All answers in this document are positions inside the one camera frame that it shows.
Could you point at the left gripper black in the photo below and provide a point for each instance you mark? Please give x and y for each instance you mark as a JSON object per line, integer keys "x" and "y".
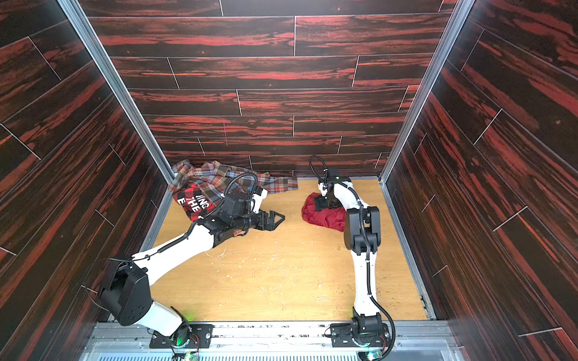
{"x": 260, "y": 219}

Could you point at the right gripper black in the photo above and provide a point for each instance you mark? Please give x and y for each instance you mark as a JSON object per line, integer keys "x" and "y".
{"x": 332, "y": 198}

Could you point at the plain dark red cloth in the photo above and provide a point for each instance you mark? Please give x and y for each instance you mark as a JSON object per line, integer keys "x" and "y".
{"x": 334, "y": 219}

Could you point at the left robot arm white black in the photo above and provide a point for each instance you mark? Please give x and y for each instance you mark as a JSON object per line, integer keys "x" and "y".
{"x": 125, "y": 291}

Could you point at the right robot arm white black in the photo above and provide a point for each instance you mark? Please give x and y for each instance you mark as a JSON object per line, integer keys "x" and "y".
{"x": 371, "y": 325}

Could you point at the plaid flannel shirt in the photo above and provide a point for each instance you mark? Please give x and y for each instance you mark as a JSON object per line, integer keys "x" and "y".
{"x": 213, "y": 178}

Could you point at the red black printed shirt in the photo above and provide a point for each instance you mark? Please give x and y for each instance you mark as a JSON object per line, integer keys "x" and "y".
{"x": 195, "y": 204}

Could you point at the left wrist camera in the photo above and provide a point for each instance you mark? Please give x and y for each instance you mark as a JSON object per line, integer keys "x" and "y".
{"x": 239, "y": 203}

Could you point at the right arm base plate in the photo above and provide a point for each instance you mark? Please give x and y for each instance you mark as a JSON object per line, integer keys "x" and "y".
{"x": 345, "y": 335}

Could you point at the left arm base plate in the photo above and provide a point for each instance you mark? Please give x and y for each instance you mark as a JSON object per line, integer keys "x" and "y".
{"x": 196, "y": 336}

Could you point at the aluminium front rail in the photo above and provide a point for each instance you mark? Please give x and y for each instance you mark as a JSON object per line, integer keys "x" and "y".
{"x": 271, "y": 340}

